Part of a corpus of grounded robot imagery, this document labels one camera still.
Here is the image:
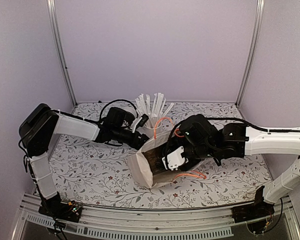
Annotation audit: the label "left aluminium frame post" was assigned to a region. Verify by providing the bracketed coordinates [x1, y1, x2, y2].
[46, 0, 78, 107]

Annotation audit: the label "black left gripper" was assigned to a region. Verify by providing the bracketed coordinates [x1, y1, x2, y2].
[112, 126, 157, 152]

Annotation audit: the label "white cup holding straws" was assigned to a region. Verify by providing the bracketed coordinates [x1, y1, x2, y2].
[142, 122, 163, 135]

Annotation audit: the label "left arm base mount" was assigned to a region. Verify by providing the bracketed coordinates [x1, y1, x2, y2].
[38, 199, 83, 223]

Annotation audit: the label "aluminium front rail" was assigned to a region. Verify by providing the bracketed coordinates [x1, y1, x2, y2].
[11, 195, 300, 240]

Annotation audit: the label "white paper takeout bag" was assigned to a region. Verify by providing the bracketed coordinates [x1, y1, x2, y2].
[126, 121, 208, 189]

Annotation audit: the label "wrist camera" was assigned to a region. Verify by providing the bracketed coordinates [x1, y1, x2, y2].
[130, 114, 149, 133]
[162, 146, 188, 171]

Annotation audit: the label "right aluminium frame post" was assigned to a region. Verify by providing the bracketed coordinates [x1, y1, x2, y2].
[235, 0, 265, 108]

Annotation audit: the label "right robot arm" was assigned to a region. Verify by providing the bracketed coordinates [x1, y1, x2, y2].
[161, 114, 300, 218]

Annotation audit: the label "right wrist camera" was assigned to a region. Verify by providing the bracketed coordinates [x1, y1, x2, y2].
[162, 146, 188, 171]

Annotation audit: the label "aluminium frame post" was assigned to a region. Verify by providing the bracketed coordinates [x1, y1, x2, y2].
[235, 0, 265, 108]
[46, 0, 78, 107]

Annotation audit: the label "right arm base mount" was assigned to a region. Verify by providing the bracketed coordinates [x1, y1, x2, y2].
[231, 201, 275, 235]

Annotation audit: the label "stacked paper cups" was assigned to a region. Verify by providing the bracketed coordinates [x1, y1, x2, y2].
[121, 117, 135, 129]

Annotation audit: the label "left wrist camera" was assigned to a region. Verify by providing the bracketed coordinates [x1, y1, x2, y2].
[130, 114, 149, 133]

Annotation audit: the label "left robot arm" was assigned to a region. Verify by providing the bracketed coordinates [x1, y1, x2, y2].
[18, 103, 149, 217]

